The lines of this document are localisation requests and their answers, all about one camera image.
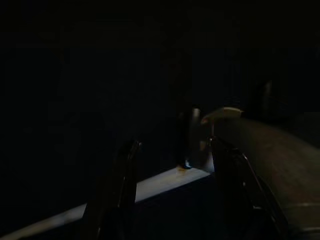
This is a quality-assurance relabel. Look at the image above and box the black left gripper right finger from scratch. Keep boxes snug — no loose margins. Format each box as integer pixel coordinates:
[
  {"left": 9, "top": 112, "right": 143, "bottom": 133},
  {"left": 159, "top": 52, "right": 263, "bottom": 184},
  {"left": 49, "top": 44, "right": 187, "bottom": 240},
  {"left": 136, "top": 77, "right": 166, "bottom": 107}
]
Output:
[{"left": 206, "top": 136, "right": 291, "bottom": 240}]

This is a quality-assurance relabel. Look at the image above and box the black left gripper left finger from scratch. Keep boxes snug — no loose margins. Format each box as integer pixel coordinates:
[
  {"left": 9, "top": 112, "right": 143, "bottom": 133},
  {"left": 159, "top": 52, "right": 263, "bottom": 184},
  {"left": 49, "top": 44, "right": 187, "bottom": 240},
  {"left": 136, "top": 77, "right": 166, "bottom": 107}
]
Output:
[{"left": 84, "top": 138, "right": 144, "bottom": 240}]

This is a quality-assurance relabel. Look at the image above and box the white floor ledge strip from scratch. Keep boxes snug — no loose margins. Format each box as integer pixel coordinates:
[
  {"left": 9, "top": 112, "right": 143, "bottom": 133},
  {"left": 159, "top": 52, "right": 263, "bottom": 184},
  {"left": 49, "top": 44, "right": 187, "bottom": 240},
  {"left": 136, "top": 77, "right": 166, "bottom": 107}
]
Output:
[{"left": 0, "top": 166, "right": 213, "bottom": 240}]

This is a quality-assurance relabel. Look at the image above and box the dark metal furniture leg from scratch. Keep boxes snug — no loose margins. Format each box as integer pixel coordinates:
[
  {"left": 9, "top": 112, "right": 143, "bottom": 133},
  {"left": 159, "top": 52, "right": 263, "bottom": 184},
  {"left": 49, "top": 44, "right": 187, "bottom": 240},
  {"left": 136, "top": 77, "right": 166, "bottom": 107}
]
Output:
[{"left": 176, "top": 105, "right": 202, "bottom": 170}]

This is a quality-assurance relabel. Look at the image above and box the white crumpled paper scrap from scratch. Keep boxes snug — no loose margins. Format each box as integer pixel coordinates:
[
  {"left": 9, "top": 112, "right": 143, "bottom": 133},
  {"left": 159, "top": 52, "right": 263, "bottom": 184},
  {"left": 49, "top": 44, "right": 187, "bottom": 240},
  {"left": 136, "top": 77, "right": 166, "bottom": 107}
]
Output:
[{"left": 201, "top": 106, "right": 245, "bottom": 125}]

